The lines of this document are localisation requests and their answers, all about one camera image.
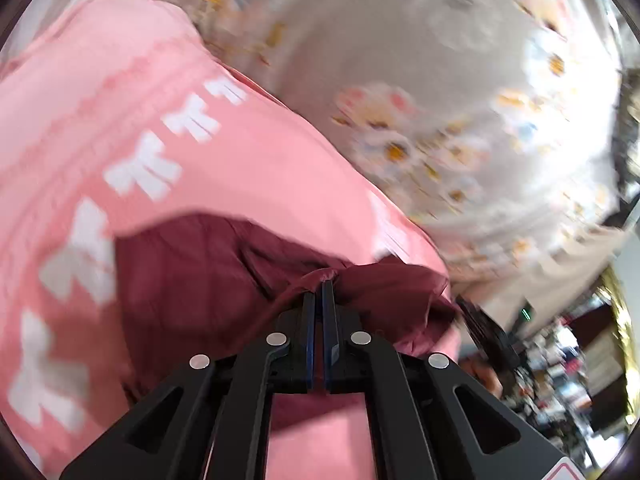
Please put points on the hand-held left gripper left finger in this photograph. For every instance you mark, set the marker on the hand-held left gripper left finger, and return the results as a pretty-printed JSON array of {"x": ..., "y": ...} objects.
[{"x": 310, "y": 345}]

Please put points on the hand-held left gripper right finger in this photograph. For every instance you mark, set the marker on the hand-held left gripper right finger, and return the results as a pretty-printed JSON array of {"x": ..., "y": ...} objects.
[{"x": 329, "y": 345}]

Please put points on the maroon puffer jacket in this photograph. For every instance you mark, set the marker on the maroon puffer jacket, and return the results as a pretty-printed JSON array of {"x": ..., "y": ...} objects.
[{"x": 200, "y": 285}]

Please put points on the grey floral bedsheet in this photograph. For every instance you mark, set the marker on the grey floral bedsheet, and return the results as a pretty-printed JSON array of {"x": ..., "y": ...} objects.
[{"x": 400, "y": 50}]

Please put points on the pink blanket with white bows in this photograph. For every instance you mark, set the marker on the pink blanket with white bows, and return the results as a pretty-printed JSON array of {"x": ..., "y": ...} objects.
[{"x": 125, "y": 85}]

